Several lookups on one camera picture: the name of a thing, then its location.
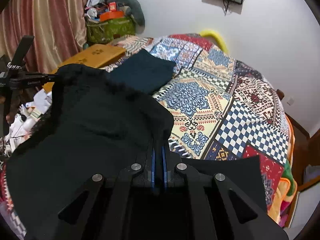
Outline black pants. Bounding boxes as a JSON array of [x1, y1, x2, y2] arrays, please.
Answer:
[[6, 64, 267, 240]]

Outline pink satin curtain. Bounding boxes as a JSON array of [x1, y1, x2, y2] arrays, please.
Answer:
[[1, 0, 87, 73]]

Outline orange blanket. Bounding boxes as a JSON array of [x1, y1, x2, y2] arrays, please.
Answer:
[[267, 116, 298, 226]]

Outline wooden lap desk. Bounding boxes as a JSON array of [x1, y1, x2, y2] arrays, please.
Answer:
[[42, 43, 127, 93]]

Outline green fabric storage bag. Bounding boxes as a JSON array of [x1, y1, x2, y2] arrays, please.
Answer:
[[86, 17, 136, 44]]

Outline colourful patchwork bedspread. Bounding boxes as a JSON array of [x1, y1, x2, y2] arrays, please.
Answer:
[[1, 35, 289, 239]]

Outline orange box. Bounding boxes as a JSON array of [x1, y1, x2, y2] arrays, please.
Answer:
[[99, 11, 125, 22]]

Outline grey neck pillow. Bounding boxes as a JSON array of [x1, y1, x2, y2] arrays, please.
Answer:
[[107, 0, 145, 27]]

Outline folded dark teal garment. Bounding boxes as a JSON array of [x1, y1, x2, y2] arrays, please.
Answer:
[[108, 49, 176, 95]]

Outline yellow pillow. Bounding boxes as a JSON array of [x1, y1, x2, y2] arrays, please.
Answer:
[[199, 29, 229, 54]]

